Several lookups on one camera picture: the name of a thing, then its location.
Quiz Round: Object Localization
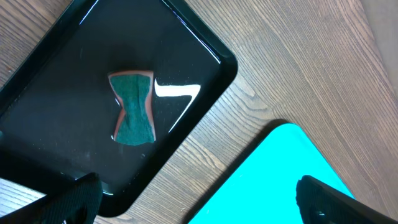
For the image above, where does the teal plastic serving tray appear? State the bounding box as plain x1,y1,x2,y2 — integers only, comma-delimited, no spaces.
183,119,353,224

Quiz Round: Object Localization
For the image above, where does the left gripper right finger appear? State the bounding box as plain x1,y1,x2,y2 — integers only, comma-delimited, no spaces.
296,175,397,224

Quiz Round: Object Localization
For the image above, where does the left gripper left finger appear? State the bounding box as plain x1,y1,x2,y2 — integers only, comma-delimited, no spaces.
1,173,103,224

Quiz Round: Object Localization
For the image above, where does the black plastic tray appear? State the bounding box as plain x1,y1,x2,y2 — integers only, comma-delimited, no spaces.
1,0,238,217

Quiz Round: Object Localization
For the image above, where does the pink and black sponge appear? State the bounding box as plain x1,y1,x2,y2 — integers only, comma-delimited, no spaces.
108,70,156,146

